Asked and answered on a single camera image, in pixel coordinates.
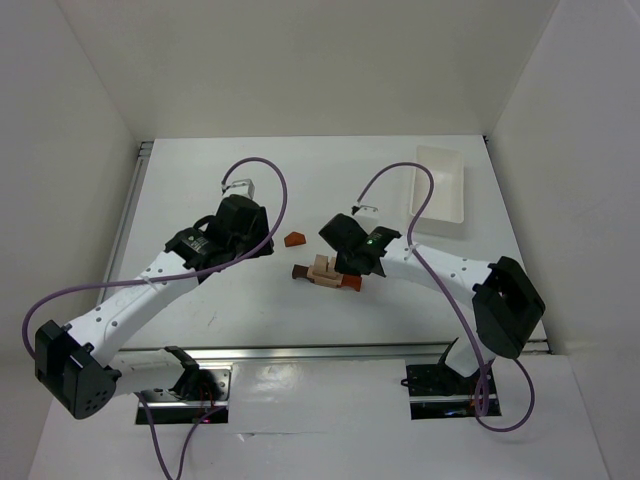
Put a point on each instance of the white plastic bin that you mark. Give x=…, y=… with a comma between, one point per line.
x=444, y=214

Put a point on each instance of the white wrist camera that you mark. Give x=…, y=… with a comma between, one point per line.
x=243, y=188
x=364, y=211

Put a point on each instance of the aluminium left rail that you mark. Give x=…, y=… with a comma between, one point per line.
x=128, y=212

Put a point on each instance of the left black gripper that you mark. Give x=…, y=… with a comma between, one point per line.
x=257, y=232

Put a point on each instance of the orange arch block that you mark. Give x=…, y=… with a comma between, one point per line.
x=353, y=282

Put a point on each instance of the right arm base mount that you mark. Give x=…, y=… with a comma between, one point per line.
x=436, y=392

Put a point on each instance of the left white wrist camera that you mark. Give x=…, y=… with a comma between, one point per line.
x=243, y=188

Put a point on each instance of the reddish brown wedge block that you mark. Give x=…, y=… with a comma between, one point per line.
x=294, y=239

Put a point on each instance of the dark brown notched block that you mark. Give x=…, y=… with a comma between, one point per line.
x=300, y=272

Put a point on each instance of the long light wood block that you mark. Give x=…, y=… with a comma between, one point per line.
x=312, y=273

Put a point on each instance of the aluminium rail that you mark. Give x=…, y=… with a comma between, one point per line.
x=317, y=352
x=128, y=212

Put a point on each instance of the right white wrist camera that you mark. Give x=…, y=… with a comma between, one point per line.
x=364, y=211

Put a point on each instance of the tan rectangular block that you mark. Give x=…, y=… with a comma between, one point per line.
x=331, y=274

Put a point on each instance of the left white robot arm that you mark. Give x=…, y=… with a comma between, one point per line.
x=81, y=362

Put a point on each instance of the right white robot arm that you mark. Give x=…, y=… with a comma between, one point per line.
x=505, y=304

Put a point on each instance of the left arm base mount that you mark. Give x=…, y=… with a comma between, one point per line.
x=211, y=394

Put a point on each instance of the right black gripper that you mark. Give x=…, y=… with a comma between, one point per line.
x=351, y=262

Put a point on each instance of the aluminium front rail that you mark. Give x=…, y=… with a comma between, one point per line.
x=317, y=352

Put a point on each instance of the striped light wood block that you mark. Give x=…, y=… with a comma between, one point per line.
x=328, y=282

